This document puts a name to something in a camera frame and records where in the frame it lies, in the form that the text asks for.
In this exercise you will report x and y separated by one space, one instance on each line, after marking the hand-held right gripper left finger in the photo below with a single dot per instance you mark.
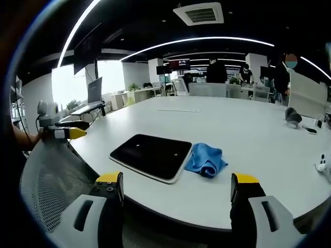
85 219

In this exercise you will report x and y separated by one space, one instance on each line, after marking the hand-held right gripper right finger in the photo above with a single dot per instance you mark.
261 219

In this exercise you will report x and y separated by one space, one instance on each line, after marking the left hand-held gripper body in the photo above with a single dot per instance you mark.
48 113

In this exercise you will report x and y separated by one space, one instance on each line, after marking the blue cleaning cloth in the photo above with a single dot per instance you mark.
205 162

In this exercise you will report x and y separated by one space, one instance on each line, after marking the person's left hand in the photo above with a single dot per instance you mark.
44 135

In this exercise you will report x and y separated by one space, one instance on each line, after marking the open laptop on stand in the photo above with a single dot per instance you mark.
92 98

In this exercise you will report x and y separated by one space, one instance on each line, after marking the grey mesh office chair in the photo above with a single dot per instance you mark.
54 186

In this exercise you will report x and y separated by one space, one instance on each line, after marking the green potted plant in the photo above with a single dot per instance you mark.
133 87

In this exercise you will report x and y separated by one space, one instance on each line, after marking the black hanging monitor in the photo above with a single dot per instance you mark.
87 49

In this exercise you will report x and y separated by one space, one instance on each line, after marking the white game controller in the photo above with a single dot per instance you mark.
323 163

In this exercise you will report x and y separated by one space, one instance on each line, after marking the black and white small device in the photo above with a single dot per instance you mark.
311 130

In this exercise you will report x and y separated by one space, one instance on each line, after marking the grey headphones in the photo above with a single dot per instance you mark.
293 116

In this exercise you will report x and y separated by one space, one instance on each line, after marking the white charger box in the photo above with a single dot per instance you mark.
319 123

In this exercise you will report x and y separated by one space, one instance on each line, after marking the white mesh office chair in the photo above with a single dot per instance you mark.
260 93

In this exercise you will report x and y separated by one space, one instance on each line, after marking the white desk partition panel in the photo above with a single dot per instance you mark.
307 95

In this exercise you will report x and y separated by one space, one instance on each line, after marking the ceiling air conditioner vent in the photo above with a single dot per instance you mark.
198 13

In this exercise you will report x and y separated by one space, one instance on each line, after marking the red wall screen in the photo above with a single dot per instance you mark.
180 64

